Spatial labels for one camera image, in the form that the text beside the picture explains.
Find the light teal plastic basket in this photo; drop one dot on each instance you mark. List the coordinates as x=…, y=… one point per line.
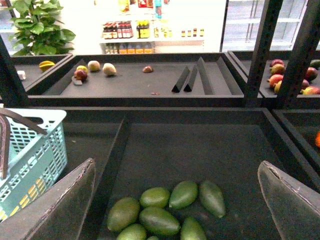
x=32, y=155

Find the brown small fruit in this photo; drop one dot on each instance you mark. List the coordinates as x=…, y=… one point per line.
x=147, y=69

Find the pale green round fruit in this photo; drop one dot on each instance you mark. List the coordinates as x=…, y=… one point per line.
x=94, y=66

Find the yellow star fruit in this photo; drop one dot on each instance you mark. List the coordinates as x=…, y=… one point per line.
x=45, y=65

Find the yellow mango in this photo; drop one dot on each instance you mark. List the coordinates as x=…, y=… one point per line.
x=32, y=194

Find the orange fruit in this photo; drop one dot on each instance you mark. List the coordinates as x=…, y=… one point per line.
x=317, y=139

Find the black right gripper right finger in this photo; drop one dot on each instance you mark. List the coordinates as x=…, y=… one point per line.
x=294, y=207

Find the black triangular divider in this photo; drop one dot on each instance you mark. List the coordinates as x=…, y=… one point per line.
x=181, y=80
x=228, y=84
x=191, y=79
x=206, y=83

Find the green potted plant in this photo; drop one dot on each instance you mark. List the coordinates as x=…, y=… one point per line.
x=38, y=29

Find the green avocado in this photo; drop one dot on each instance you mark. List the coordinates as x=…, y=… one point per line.
x=133, y=232
x=183, y=194
x=212, y=199
x=123, y=213
x=192, y=230
x=158, y=221
x=155, y=197

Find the dark brown basket handle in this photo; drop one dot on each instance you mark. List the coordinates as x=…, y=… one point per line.
x=5, y=133

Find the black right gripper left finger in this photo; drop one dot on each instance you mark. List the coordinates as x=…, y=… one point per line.
x=58, y=214

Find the white grocery shelf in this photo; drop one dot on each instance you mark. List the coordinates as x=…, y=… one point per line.
x=146, y=27

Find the black shelf post left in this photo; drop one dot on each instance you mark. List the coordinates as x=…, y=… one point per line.
x=12, y=92

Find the beige pear fruit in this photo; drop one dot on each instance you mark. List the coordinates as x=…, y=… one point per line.
x=109, y=69

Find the black shelf post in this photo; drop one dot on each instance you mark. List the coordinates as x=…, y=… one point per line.
x=305, y=45
x=267, y=25
x=12, y=92

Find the red green mango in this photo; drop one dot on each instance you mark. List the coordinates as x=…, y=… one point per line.
x=311, y=90
x=277, y=69
x=274, y=79

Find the dark red round fruit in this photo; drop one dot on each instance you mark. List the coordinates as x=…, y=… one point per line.
x=80, y=75

